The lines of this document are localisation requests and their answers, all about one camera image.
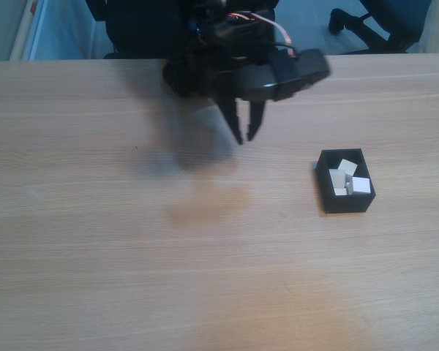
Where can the white board with red mark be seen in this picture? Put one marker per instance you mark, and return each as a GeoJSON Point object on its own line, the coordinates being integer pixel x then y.
{"type": "Point", "coordinates": [58, 33]}

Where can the black open box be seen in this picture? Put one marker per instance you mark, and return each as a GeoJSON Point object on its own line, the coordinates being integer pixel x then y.
{"type": "Point", "coordinates": [351, 204]}

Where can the black oval webcam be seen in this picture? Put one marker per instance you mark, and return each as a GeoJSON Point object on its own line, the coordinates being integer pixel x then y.
{"type": "Point", "coordinates": [303, 69]}

